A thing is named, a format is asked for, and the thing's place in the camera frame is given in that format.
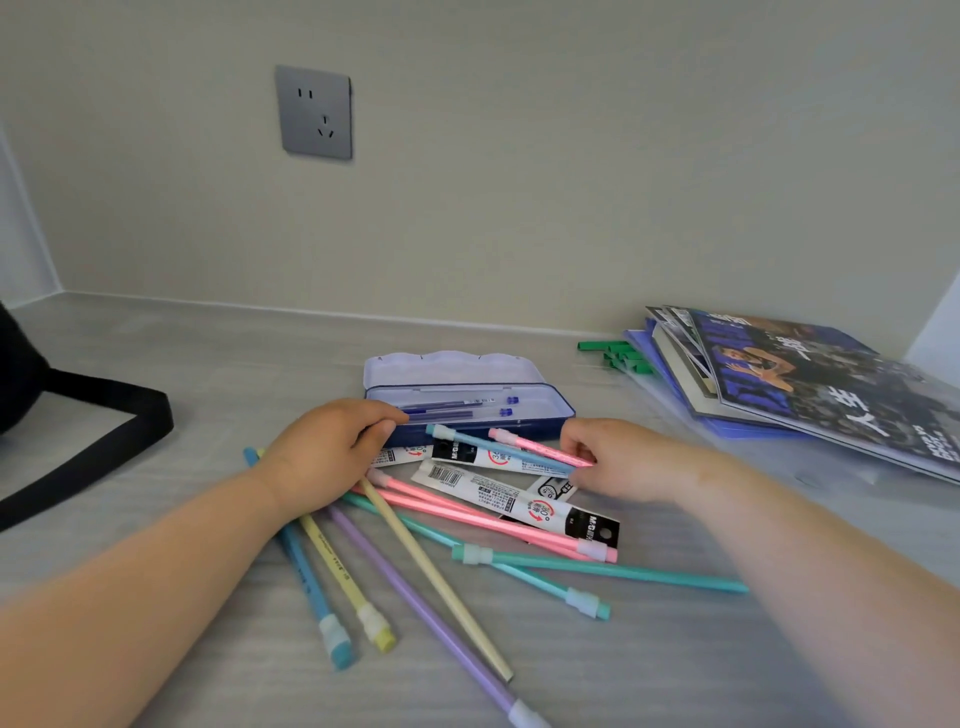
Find person's right hand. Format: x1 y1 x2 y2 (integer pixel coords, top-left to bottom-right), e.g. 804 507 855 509
558 417 723 513

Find person's left hand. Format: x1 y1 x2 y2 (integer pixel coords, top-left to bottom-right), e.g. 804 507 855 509
255 398 411 520

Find pink pencil with clear cap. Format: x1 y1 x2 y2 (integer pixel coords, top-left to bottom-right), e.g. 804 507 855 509
488 427 595 469

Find light blue pencil with cap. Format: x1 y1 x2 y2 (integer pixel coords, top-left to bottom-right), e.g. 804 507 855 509
426 423 577 477

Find person's right forearm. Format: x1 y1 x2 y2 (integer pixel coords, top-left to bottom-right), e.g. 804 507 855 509
693 448 960 728

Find person's left forearm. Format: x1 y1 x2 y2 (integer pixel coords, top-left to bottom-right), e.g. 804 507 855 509
0 463 290 728

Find blue gel pen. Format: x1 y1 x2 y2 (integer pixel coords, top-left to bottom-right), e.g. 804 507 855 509
417 395 522 409
399 405 514 420

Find black white refill packet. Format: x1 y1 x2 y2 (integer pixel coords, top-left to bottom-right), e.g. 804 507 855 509
372 438 580 502
414 459 621 549

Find pile of pastel pencils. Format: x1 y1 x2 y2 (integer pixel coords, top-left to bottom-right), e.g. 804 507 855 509
241 446 751 728

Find blue open pencil case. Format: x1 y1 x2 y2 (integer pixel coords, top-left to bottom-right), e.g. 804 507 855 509
363 349 577 450

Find green clips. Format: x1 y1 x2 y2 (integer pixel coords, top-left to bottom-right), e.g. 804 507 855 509
576 340 651 375

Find book with photo cover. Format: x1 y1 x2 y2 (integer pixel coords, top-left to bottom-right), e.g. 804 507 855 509
645 304 723 418

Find dark blue magazine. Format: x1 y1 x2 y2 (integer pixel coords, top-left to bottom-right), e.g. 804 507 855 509
688 306 960 486

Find grey wall socket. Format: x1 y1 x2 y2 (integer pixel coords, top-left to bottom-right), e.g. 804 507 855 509
274 64 354 161

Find black bag with strap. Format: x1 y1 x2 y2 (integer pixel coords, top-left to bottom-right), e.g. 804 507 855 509
0 300 176 534

